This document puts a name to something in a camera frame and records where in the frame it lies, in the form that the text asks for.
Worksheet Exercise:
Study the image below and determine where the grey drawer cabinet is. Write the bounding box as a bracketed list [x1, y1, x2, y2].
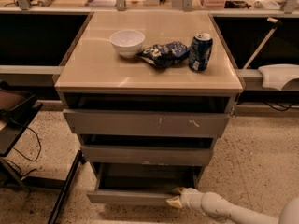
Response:
[53, 10, 245, 191]

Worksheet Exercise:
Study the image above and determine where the black cable under shelf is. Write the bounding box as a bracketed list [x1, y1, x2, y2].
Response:
[263, 100, 295, 112]

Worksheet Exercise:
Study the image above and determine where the grey drawer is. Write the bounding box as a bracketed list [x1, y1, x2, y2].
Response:
[81, 145, 213, 166]
[87, 162, 203, 206]
[63, 109, 229, 137]

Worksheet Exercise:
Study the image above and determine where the white dustpan with handle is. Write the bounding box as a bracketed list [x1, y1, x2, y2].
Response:
[243, 17, 299, 91]

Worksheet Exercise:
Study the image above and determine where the blue chip bag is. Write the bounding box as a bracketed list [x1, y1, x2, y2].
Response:
[137, 41, 190, 68]

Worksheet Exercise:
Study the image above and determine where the white bowl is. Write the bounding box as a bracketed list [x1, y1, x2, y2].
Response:
[110, 30, 145, 58]

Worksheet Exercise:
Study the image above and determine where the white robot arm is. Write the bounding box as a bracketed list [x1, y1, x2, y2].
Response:
[166, 188, 299, 224]

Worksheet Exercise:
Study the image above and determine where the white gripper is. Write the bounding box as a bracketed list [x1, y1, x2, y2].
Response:
[166, 187, 204, 210]

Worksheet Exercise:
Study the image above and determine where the grey bottom drawer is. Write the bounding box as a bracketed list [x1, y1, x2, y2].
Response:
[87, 162, 203, 206]

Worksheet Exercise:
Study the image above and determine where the black cable on floor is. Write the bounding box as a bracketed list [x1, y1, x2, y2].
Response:
[4, 126, 42, 179]

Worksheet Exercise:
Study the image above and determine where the grey middle drawer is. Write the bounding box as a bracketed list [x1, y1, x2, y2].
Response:
[81, 145, 213, 166]

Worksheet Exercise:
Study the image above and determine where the blue soda can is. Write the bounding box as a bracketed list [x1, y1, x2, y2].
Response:
[188, 33, 213, 72]

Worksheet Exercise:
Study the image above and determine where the black cart stand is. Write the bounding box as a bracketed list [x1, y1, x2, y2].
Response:
[0, 86, 85, 224]

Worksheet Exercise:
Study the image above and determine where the grey top drawer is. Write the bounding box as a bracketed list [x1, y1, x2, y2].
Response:
[63, 109, 229, 137]

